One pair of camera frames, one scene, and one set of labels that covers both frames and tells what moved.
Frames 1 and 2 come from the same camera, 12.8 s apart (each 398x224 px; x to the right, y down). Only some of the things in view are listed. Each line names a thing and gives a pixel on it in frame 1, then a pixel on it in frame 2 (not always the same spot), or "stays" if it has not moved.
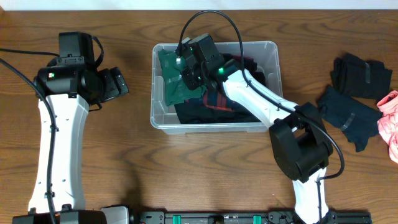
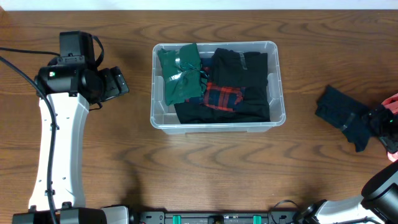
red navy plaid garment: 219,99 stays
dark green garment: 176,89 stays
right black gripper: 188,70 -> 376,116
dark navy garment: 355,119 stays
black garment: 189,113 stays
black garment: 356,77 -> 238,69
